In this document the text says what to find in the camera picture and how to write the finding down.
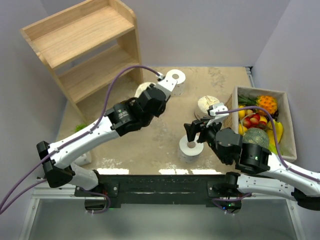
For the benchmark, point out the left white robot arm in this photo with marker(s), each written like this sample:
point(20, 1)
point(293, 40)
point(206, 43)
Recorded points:
point(125, 117)

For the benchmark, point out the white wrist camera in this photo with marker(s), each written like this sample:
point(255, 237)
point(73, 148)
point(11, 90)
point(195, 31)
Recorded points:
point(218, 113)
point(167, 84)

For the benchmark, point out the green pear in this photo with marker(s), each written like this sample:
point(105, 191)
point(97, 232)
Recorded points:
point(272, 148)

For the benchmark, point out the yellow lemon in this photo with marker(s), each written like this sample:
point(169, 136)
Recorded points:
point(242, 112)

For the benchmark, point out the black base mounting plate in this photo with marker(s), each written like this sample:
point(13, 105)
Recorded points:
point(114, 191)

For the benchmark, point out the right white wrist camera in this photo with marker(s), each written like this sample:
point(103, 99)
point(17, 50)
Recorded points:
point(218, 113)

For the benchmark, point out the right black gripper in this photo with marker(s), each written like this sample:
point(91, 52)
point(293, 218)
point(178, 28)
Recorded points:
point(191, 130)

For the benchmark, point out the wicker basket with liner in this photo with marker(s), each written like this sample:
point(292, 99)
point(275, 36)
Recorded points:
point(287, 143)

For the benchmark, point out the yellow bananas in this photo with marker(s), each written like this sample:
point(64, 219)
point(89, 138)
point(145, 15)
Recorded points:
point(278, 129)

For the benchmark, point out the green melon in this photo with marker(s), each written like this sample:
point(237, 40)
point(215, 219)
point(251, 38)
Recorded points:
point(256, 136)

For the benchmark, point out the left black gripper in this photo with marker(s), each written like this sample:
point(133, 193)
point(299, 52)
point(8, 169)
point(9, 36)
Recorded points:
point(157, 113)

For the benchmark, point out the floral paper towel roll back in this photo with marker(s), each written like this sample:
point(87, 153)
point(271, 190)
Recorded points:
point(180, 78)

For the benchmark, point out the green grapes bunch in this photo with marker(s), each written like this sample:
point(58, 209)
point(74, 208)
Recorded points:
point(79, 127)

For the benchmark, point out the pineapple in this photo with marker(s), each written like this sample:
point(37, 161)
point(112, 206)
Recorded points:
point(267, 102)

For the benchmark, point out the white paper towel roll front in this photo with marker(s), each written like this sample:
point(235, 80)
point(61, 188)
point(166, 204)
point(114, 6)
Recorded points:
point(189, 152)

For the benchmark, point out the wooden three-tier shelf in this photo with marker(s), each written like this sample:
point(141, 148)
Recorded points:
point(85, 46)

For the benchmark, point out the paper roll cartoon label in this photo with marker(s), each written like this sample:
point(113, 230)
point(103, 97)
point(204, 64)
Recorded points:
point(202, 106)

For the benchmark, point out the paper roll plain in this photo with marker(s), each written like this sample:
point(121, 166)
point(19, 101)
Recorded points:
point(142, 87)

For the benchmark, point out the red cherries cluster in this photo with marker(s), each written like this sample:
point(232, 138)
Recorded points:
point(254, 121)

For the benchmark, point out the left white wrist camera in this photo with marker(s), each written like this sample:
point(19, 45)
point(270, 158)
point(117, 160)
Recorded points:
point(167, 84)

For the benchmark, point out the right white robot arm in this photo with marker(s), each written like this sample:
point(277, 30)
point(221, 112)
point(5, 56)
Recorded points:
point(261, 171)

